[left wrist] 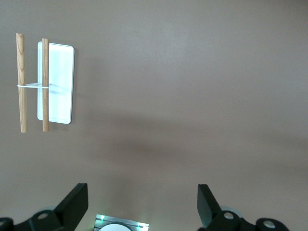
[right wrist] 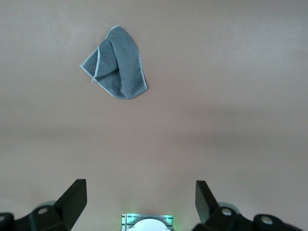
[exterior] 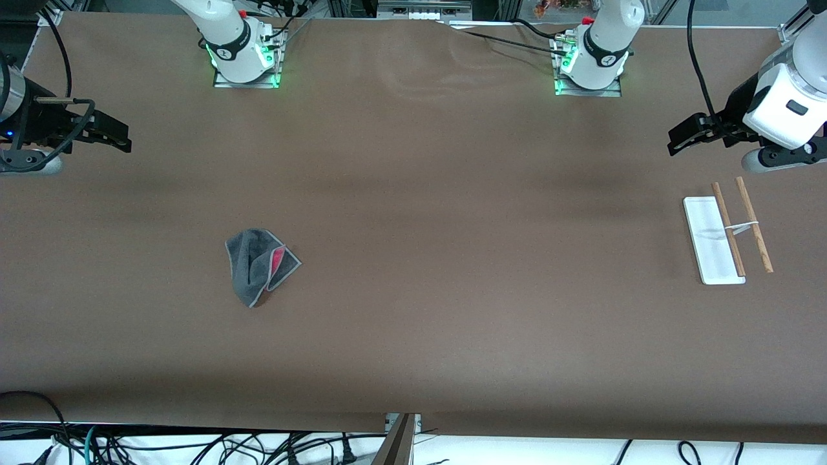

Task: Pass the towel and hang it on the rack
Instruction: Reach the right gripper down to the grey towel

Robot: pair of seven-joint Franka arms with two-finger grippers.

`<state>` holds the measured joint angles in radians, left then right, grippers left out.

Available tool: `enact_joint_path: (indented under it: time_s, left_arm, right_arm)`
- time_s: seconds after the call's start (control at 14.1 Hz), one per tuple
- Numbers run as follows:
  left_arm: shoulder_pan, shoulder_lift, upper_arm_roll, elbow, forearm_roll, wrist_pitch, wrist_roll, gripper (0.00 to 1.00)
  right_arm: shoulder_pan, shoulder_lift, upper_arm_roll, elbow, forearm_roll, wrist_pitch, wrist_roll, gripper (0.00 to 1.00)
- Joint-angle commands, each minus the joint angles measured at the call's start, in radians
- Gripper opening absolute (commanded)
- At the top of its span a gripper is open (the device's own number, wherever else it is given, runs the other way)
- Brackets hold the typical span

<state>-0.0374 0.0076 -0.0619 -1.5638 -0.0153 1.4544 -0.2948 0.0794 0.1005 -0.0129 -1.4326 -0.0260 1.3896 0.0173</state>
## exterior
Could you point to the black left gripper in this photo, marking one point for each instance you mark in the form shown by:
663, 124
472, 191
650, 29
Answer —
735, 111

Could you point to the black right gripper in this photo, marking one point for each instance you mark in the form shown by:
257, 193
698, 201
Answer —
44, 121

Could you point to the grey towel with pink side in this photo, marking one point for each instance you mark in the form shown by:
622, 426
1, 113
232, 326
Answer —
249, 271

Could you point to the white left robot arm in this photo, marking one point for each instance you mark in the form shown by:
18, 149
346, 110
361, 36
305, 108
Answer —
607, 39

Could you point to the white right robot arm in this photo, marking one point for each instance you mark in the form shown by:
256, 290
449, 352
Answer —
226, 39

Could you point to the white power strip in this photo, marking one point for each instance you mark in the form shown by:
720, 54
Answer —
426, 14

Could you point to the brown table cover sheet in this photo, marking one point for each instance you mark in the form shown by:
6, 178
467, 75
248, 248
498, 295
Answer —
413, 336

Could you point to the dark table leg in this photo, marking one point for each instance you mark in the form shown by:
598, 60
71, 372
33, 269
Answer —
395, 445

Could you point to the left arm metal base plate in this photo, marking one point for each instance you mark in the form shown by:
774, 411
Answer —
614, 92

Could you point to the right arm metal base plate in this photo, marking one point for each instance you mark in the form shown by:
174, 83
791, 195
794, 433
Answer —
223, 81

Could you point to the aluminium frame profile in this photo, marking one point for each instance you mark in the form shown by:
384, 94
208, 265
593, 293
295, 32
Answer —
789, 29
50, 17

